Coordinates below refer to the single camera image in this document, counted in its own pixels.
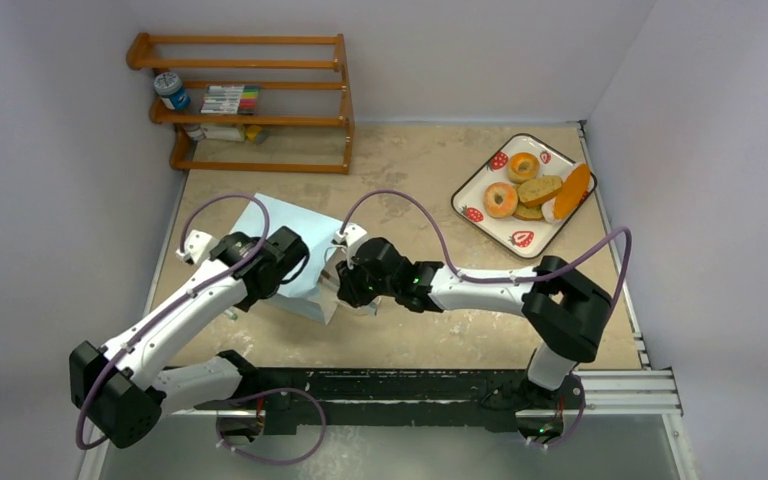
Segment light blue paper bag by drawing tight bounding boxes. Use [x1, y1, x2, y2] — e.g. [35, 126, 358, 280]
[231, 193, 341, 324]

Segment brown fake bread piece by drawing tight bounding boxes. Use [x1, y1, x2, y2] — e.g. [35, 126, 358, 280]
[512, 204, 544, 221]

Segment orange fake bread ring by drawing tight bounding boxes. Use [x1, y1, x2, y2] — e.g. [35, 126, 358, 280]
[506, 151, 542, 185]

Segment white orange fake bread slice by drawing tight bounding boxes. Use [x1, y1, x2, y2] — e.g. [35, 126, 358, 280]
[541, 163, 591, 223]

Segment metal tongs with white handle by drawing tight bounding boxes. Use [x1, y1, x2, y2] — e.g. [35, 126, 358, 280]
[359, 298, 381, 316]

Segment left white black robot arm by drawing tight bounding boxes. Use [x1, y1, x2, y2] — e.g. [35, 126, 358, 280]
[68, 227, 309, 449]

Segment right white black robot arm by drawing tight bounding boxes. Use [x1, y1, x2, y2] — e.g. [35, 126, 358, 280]
[335, 237, 615, 407]

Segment small yellow block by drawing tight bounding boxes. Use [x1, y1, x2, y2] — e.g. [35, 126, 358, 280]
[244, 125, 269, 145]

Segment small white box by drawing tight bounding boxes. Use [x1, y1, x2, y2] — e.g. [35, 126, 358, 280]
[201, 124, 246, 142]

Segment box of coloured markers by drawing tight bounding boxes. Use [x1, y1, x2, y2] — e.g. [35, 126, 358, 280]
[200, 84, 261, 115]

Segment blue lidded jar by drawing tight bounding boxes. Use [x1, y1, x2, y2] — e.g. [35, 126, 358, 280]
[153, 71, 191, 111]

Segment orange wooden shelf rack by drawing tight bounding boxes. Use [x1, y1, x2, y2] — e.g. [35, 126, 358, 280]
[126, 32, 355, 174]

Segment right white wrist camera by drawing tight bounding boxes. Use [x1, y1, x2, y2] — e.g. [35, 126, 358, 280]
[332, 223, 369, 258]

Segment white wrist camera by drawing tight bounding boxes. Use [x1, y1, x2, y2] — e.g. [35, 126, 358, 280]
[332, 223, 369, 258]
[175, 230, 218, 265]

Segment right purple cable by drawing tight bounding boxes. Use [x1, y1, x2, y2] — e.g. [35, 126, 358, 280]
[338, 190, 633, 452]

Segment purple cable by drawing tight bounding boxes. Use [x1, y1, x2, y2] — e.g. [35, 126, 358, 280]
[338, 190, 633, 452]
[75, 193, 328, 466]

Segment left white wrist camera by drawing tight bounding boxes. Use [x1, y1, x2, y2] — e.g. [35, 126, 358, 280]
[175, 230, 218, 265]

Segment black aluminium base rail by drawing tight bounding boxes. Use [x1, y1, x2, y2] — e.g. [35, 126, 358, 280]
[95, 367, 683, 439]

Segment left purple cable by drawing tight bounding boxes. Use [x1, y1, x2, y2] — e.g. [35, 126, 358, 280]
[75, 193, 328, 466]

